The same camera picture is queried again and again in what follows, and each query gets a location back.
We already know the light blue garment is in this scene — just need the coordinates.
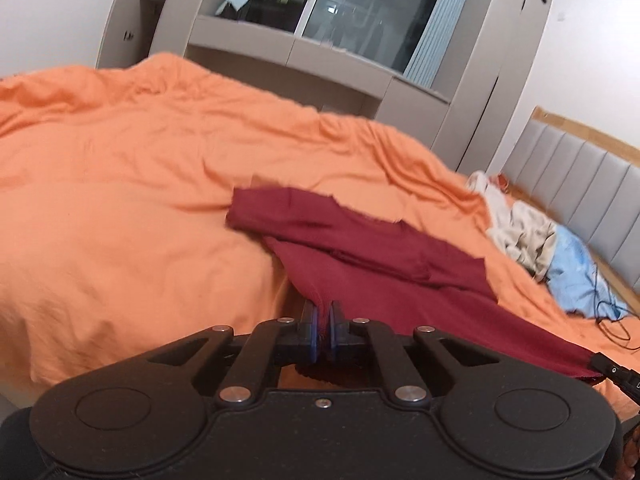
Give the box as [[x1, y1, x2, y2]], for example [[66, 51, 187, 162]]
[[546, 224, 631, 322]]

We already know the dark red long-sleeve shirt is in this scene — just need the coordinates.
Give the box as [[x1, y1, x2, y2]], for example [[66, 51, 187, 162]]
[[227, 188, 603, 384]]

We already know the light blue right curtain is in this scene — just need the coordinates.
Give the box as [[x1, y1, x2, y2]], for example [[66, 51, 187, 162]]
[[404, 0, 466, 88]]

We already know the window with glass panes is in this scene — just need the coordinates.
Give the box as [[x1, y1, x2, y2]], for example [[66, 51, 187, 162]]
[[218, 0, 436, 72]]

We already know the grey padded headboard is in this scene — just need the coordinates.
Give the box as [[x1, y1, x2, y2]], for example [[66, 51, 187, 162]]
[[502, 107, 639, 289]]

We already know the orange bed duvet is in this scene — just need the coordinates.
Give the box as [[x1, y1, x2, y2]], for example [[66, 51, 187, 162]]
[[1, 53, 639, 406]]

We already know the black cable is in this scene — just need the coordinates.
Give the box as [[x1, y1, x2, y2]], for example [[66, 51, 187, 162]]
[[591, 263, 640, 352]]

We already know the grey built-in wardrobe unit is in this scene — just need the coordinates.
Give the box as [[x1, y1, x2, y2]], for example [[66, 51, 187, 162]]
[[98, 0, 552, 174]]

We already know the beige cream garment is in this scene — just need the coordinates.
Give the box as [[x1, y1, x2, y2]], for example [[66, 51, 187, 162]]
[[465, 171, 558, 282]]

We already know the person's right hand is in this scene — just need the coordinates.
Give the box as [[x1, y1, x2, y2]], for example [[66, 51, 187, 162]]
[[613, 425, 640, 480]]

